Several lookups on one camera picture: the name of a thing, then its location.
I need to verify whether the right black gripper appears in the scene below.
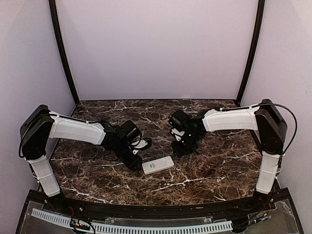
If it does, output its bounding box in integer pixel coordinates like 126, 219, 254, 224
171, 131, 200, 158

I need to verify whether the white remote control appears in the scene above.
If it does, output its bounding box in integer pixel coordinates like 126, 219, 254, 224
142, 156, 174, 175

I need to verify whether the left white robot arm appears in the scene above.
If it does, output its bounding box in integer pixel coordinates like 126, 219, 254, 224
19, 105, 152, 213

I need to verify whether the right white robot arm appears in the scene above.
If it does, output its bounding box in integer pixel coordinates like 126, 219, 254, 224
169, 99, 294, 212

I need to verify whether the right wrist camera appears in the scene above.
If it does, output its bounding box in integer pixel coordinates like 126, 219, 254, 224
170, 128, 185, 141

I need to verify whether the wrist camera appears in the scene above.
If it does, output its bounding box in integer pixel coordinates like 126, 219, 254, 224
170, 128, 185, 141
130, 138, 152, 155

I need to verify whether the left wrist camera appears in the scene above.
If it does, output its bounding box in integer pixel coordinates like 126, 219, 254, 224
130, 138, 152, 155

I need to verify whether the black front rail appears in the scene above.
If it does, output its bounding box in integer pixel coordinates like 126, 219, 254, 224
26, 189, 290, 220

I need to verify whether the white slotted cable duct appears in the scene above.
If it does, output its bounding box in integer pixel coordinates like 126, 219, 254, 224
31, 208, 233, 234

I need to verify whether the right black frame post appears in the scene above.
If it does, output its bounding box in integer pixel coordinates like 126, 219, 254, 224
236, 0, 265, 105

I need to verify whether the black frame post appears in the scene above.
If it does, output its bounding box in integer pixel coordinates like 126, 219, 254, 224
236, 0, 265, 105
48, 0, 80, 106

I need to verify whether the left black frame post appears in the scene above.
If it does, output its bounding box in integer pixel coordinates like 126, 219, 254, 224
48, 0, 80, 106

